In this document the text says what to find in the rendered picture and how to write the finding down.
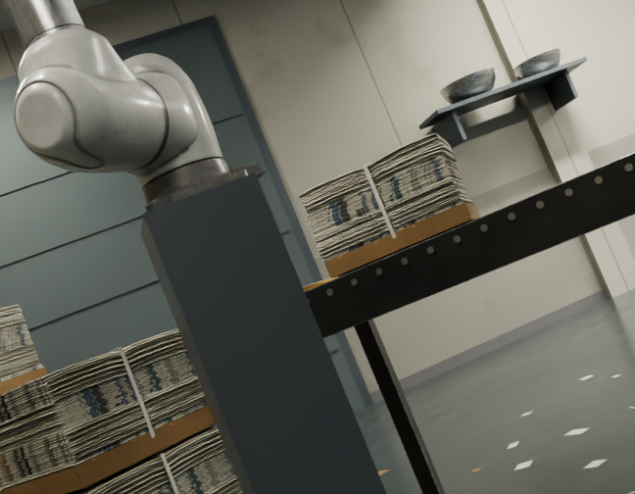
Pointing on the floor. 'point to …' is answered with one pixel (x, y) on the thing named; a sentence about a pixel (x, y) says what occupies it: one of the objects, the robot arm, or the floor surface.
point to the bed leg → (399, 408)
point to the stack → (110, 423)
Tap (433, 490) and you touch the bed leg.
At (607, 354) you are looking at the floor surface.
